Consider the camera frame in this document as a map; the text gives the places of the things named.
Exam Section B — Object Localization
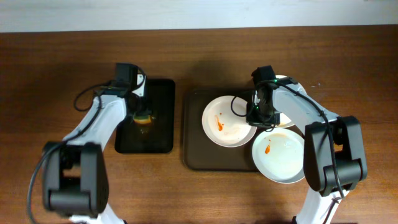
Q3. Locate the brown serving tray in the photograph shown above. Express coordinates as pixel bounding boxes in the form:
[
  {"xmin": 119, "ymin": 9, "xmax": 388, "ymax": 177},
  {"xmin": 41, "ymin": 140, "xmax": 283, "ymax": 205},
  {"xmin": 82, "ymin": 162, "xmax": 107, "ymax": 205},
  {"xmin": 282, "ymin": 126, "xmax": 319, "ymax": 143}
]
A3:
[{"xmin": 182, "ymin": 88, "xmax": 264, "ymax": 172}]

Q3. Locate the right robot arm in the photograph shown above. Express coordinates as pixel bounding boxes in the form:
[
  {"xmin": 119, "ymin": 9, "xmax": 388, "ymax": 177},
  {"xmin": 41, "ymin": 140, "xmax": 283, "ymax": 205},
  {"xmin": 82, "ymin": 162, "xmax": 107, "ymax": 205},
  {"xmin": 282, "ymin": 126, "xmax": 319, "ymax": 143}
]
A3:
[{"xmin": 245, "ymin": 65, "xmax": 368, "ymax": 223}]

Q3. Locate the black rectangular sponge tray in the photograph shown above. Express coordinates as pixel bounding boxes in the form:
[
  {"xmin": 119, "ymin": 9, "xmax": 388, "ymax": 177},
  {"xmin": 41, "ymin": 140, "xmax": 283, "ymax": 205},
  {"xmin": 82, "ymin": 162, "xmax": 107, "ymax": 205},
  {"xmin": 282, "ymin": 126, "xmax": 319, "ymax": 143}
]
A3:
[{"xmin": 114, "ymin": 79, "xmax": 175, "ymax": 154}]

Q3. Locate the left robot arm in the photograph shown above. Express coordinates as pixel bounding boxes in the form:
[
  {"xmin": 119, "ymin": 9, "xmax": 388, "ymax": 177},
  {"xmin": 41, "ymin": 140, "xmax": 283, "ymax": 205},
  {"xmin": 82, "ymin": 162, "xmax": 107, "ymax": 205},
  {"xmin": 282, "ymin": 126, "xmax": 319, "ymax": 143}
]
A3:
[{"xmin": 38, "ymin": 63, "xmax": 147, "ymax": 223}]

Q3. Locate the green and yellow sponge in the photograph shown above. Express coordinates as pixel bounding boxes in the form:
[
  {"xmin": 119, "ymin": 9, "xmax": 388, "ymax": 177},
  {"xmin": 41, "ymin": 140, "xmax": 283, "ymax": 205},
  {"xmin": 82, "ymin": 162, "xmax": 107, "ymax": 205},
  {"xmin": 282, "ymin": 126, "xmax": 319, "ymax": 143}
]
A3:
[{"xmin": 133, "ymin": 114, "xmax": 152, "ymax": 125}]

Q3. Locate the white plate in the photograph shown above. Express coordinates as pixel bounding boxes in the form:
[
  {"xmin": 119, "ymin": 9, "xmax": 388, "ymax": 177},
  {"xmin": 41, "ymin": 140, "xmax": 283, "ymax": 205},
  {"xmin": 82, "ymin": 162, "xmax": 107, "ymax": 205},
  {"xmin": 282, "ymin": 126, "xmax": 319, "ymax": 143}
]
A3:
[
  {"xmin": 201, "ymin": 95, "xmax": 257, "ymax": 147},
  {"xmin": 252, "ymin": 128, "xmax": 305, "ymax": 184},
  {"xmin": 276, "ymin": 75, "xmax": 307, "ymax": 128}
]

